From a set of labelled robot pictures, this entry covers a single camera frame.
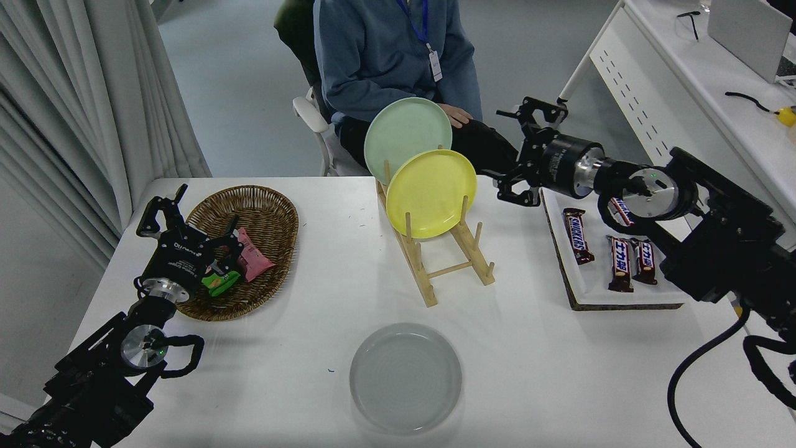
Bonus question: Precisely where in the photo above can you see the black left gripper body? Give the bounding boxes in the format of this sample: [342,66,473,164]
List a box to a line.
[141,226,216,288]

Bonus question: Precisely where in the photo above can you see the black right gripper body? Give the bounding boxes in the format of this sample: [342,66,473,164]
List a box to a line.
[535,133,589,199]

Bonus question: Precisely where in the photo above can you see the grey plate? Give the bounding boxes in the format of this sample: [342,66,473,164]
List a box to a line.
[349,322,463,434]

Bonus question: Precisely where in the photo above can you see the yellow plate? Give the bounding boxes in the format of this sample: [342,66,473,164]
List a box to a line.
[386,149,478,240]

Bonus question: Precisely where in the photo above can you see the pale green plate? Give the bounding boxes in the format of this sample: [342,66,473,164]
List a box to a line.
[364,97,453,185]

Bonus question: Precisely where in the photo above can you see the wooden plate rack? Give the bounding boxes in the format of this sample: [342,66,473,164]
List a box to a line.
[375,144,496,308]

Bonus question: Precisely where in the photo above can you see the person's hand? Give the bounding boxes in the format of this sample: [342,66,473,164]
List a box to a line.
[438,103,473,129]

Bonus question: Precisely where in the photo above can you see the pink snack packet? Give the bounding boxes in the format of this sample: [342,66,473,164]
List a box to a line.
[215,228,276,282]

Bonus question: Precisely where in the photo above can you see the green snack packet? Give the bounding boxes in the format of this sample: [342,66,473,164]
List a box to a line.
[201,269,241,298]

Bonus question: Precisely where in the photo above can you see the brown wicker basket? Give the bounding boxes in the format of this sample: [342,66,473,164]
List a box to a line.
[176,185,299,322]

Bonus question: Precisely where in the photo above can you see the brown Snickers bar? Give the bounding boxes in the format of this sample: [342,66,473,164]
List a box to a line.
[609,198,636,226]
[563,207,596,266]

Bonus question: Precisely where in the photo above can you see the brown chocolate bar white lettering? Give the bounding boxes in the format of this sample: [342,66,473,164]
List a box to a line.
[631,238,659,286]
[607,235,635,293]

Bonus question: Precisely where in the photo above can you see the white tray with cork base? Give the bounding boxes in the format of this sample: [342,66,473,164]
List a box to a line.
[540,185,686,312]

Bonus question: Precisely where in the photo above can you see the white curtain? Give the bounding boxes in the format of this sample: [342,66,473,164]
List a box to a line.
[0,0,212,271]

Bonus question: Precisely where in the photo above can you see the white desk with perforated panel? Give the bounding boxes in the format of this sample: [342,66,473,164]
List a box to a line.
[553,0,796,253]

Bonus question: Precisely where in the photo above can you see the white office chair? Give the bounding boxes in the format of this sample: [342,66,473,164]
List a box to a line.
[292,87,369,177]

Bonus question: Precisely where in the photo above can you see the black glasses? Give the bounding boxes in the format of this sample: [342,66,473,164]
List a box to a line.
[677,11,702,42]

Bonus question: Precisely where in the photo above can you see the person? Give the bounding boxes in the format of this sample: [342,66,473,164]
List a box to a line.
[313,0,520,177]

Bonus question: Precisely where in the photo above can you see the dark green jacket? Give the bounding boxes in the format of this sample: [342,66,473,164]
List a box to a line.
[274,0,319,103]

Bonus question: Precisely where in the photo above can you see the grey laptop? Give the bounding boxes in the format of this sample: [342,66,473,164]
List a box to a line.
[708,0,796,85]

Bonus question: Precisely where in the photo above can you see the white ID badge blue lanyard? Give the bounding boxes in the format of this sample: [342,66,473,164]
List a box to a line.
[396,0,444,83]

